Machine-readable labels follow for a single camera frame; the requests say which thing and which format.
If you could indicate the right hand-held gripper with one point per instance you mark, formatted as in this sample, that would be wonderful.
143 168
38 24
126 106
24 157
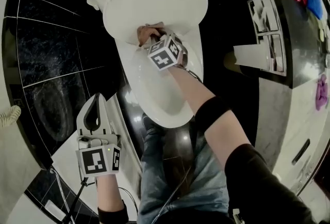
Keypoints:
165 55

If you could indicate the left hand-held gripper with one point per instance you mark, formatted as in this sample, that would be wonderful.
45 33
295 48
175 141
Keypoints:
94 161

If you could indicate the brown cloth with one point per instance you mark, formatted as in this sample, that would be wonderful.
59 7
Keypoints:
147 33

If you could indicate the person's left forearm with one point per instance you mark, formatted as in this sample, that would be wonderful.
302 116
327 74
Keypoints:
108 192

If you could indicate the person's right forearm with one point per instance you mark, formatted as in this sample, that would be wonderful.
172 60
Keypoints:
196 94

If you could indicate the white toilet paper sheet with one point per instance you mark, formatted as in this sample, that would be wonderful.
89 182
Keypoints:
251 56

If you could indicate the white toilet flush lever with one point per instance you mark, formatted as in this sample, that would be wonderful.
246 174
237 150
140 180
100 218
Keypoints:
92 2

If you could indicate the chrome toilet paper holder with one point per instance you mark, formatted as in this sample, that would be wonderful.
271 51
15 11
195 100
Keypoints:
270 32

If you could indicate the white bathtub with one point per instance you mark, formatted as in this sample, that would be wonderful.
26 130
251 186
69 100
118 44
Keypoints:
123 140

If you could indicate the black shoe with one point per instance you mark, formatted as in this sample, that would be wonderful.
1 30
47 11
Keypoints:
147 122

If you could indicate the beige waste bin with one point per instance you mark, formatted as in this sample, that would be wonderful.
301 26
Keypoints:
229 61

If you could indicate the black elastic armband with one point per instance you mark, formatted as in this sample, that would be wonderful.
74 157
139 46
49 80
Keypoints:
212 114
112 214

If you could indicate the chrome grab bar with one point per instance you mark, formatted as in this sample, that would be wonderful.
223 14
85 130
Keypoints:
60 189

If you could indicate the black tripod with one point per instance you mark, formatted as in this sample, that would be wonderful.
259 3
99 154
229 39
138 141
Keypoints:
77 197

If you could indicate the person's legs in blue jeans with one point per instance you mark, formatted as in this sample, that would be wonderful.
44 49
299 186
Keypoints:
165 179

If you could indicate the white rectangular soap dish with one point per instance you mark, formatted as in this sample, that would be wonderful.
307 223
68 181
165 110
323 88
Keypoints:
55 210

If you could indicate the purple cloth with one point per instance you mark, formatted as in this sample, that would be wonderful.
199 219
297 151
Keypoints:
321 92

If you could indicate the black smartphone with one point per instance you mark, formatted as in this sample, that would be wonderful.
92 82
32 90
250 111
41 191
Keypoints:
300 152

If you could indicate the person's black jacket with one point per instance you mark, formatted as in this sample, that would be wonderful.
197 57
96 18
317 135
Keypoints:
263 192

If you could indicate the beige wall telephone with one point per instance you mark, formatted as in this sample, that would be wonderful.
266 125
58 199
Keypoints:
10 115

